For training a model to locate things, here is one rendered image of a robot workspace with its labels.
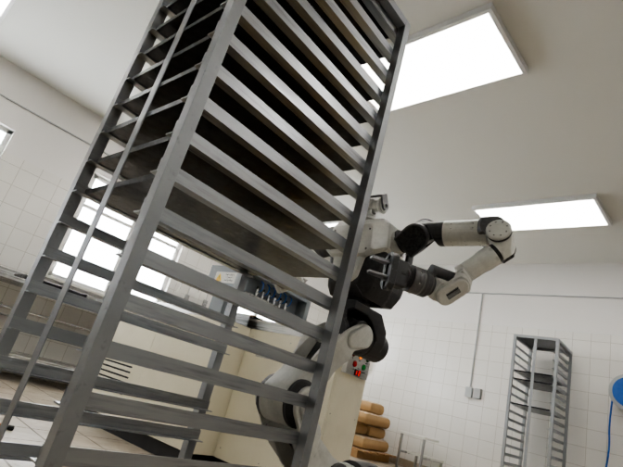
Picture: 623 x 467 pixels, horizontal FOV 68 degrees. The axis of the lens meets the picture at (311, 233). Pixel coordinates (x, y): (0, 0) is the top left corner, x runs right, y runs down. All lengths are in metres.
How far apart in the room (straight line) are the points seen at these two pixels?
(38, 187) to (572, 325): 6.47
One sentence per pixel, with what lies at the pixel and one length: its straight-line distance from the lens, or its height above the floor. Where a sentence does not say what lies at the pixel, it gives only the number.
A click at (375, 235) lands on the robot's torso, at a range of 1.67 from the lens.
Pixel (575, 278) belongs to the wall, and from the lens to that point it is 6.87.
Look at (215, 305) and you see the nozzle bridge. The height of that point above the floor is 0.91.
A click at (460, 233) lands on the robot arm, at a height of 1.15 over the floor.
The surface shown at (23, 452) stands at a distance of 1.38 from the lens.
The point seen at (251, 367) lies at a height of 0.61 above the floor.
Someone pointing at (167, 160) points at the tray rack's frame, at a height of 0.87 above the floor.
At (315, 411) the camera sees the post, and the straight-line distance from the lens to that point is 1.27.
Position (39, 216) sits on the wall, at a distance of 5.83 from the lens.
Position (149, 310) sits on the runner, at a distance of 0.95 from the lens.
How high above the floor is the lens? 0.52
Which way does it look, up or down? 19 degrees up
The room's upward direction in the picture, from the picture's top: 15 degrees clockwise
